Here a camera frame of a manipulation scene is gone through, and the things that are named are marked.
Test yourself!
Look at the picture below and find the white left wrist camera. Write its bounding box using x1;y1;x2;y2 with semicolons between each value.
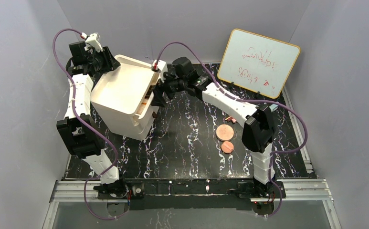
80;32;103;52

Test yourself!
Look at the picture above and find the whiteboard with yellow frame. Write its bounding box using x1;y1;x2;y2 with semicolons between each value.
217;29;301;99

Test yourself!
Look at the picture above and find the white top drawer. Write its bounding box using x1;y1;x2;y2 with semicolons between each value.
135;74;159;119

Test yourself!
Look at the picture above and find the small round pink compact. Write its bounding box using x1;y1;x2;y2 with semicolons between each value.
221;141;234;154

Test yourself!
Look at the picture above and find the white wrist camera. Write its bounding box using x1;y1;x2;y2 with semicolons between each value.
80;32;103;52
151;60;168;82

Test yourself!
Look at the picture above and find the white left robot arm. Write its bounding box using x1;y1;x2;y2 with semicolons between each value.
56;40;120;185

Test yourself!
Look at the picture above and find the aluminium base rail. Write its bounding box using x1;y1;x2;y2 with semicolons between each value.
50;178;333;202

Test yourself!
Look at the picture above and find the light blue eraser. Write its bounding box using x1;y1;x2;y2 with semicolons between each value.
270;104;278;111

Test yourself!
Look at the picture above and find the large round pink compact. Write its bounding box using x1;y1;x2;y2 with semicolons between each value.
215;124;234;142

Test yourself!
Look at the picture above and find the white three-drawer organizer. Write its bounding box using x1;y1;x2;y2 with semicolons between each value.
91;54;156;141

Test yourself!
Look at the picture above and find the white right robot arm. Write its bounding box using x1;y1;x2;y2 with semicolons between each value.
151;57;275;185

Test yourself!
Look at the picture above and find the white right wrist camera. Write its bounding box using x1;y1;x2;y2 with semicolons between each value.
151;60;168;82

